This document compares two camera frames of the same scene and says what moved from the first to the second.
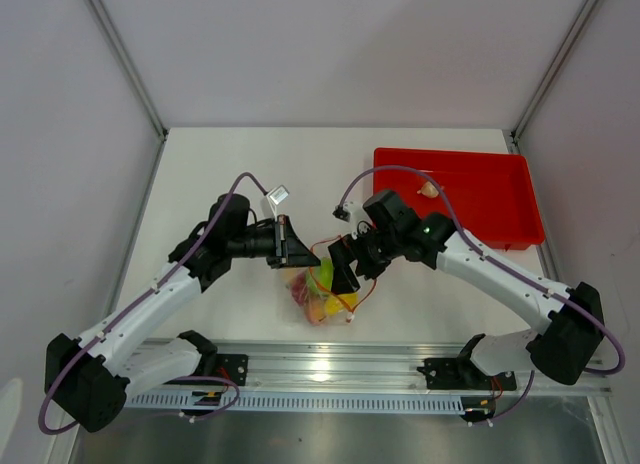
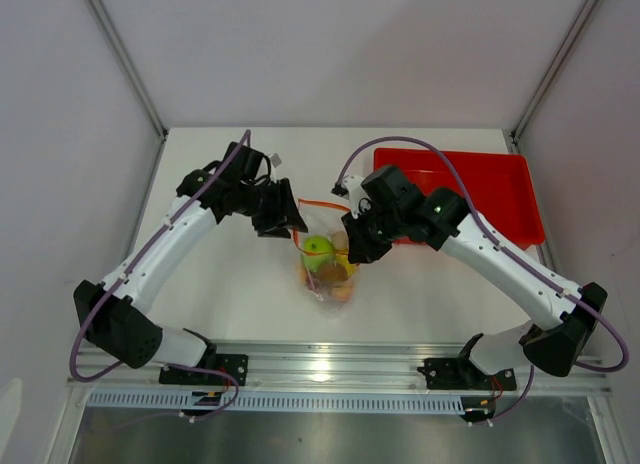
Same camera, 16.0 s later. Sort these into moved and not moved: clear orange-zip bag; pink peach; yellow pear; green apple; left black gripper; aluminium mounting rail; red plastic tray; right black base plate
Moved: left black gripper; yellow pear; pink peach; clear orange-zip bag; green apple
Not moved: aluminium mounting rail; red plastic tray; right black base plate
